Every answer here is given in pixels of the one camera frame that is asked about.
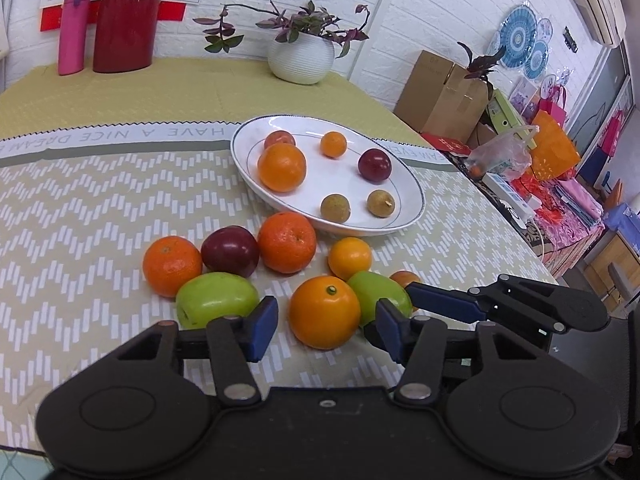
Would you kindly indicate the large orange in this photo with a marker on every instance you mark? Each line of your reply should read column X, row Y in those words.
column 325, row 315
column 281, row 167

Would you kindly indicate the purple plant in white pot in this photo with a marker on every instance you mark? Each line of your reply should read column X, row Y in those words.
column 300, row 60

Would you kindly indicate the chevron patterned table cloth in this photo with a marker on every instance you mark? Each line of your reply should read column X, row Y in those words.
column 75, row 210

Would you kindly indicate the white plate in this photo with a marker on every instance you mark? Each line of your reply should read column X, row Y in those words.
column 325, row 175

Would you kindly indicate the black wall bracket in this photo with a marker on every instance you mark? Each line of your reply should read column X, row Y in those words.
column 570, row 40

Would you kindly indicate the orange tangerine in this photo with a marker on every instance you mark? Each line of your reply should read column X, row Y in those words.
column 171, row 265
column 287, row 242

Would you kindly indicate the small red apple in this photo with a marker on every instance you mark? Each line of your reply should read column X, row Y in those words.
column 280, row 137

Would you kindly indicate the white air conditioner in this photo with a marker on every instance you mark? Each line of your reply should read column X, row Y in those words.
column 595, row 0

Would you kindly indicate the cardboard box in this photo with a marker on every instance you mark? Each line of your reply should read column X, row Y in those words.
column 440, row 95

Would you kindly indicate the orange bag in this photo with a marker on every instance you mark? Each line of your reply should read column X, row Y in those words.
column 552, row 150

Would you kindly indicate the green box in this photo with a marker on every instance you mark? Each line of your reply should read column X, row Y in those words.
column 505, row 112

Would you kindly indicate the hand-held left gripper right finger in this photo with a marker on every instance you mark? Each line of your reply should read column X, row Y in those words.
column 387, row 330

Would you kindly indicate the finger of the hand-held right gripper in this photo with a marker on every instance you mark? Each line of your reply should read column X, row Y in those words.
column 440, row 302

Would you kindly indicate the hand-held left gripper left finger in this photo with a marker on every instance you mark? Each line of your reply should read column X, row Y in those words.
column 262, row 327

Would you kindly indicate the brown kiwi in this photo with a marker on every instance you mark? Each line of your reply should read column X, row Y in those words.
column 335, row 208

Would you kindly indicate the white power strip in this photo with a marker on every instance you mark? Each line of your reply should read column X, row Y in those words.
column 507, row 192

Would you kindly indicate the dark purple plant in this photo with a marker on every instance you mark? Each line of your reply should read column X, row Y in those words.
column 480, row 67

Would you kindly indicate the blue cloth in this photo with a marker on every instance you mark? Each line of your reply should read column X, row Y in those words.
column 625, row 217

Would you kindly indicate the wooden cabinet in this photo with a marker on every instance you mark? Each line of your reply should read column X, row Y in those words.
column 600, row 255

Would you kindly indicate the olive green table cloth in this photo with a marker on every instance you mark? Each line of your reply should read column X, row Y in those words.
column 175, row 95

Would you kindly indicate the dark red plum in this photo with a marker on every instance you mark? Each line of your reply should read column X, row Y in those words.
column 374, row 164
column 230, row 250

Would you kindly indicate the red yellow peach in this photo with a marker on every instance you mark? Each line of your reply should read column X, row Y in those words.
column 404, row 278

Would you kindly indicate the pink gift bag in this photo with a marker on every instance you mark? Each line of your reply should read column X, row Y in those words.
column 552, row 102

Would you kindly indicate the large blue round wall fan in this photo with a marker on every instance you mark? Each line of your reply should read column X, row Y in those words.
column 517, row 35

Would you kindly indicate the pink bottle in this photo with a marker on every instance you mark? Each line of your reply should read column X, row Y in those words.
column 74, row 35

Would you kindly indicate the pink folded cloth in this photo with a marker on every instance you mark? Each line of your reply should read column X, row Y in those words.
column 575, row 200

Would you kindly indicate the grey office chair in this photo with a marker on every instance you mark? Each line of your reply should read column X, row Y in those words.
column 622, row 282

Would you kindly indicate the red envelope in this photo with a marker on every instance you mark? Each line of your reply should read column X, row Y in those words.
column 445, row 142

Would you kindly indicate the clear plastic bag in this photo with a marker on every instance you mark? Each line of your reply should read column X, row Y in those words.
column 500, row 152

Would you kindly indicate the red thermos jug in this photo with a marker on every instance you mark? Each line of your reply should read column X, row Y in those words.
column 127, row 25

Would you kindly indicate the green apple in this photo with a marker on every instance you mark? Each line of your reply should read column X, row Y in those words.
column 215, row 297
column 375, row 292

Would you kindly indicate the brown longan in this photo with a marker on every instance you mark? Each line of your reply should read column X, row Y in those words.
column 381, row 203

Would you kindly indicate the small yellow orange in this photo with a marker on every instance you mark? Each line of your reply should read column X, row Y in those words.
column 349, row 258
column 333, row 144

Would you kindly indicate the magenta bag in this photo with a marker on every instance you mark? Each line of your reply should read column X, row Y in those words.
column 615, row 132

